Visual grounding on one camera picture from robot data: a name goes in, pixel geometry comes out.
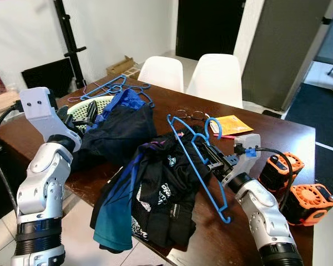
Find teal blue garment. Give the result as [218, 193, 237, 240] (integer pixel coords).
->
[90, 152, 146, 253]

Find black floor mat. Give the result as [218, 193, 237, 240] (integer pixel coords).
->
[283, 83, 333, 151]

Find yellow paper packet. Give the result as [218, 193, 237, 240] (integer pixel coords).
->
[211, 115, 255, 136]

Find black printed jersey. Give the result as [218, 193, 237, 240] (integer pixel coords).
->
[130, 139, 213, 248]

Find white laundry basket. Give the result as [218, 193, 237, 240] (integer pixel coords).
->
[67, 95, 117, 134]

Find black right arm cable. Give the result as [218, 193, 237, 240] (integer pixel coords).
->
[250, 147, 296, 195]

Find orange black fan unit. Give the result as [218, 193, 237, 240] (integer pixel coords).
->
[259, 152, 305, 193]
[282, 184, 333, 227]

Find dark door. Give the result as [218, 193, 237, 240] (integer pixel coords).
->
[176, 0, 246, 60]

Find open cardboard box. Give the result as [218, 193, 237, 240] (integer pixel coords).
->
[107, 55, 135, 77]

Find grey door panel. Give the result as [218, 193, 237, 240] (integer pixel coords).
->
[241, 0, 333, 111]

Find black stand pole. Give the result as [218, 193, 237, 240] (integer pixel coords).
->
[54, 0, 88, 89]

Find thin rimmed eyeglasses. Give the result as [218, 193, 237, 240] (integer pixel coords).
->
[175, 109, 209, 121]

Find plain navy garment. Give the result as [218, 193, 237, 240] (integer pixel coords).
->
[72, 103, 157, 170]

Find black flat panel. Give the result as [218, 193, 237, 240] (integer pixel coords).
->
[21, 57, 76, 98]

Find white plastic chair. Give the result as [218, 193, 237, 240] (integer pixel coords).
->
[138, 55, 185, 94]
[186, 53, 244, 109]

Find bright blue cloth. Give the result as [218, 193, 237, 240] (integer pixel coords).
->
[103, 89, 146, 120]

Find blue plastic clothes hanger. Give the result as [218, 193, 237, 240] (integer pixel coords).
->
[80, 75, 128, 100]
[108, 82, 154, 107]
[166, 114, 234, 225]

